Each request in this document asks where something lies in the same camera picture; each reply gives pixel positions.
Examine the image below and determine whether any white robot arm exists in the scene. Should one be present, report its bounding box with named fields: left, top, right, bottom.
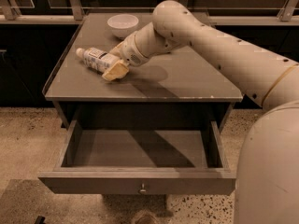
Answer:
left=111, top=0, right=299, bottom=224

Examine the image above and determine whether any open grey top drawer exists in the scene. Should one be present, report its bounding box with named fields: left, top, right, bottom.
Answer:
left=38, top=120, right=235, bottom=195

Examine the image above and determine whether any metal window railing frame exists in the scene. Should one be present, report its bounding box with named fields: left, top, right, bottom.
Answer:
left=0, top=0, right=299, bottom=26

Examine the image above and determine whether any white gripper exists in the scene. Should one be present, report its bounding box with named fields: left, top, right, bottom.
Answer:
left=102, top=35, right=149, bottom=81

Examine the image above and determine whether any white ceramic bowl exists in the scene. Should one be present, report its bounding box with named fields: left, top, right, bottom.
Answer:
left=107, top=14, right=139, bottom=39

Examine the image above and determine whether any metal drawer knob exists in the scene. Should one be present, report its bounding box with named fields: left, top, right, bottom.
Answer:
left=138, top=183, right=147, bottom=194

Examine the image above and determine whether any grey cabinet with top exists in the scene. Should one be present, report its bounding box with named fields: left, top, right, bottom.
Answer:
left=44, top=13, right=242, bottom=130

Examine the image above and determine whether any clear plastic water bottle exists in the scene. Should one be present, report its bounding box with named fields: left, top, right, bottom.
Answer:
left=76, top=48, right=119, bottom=73

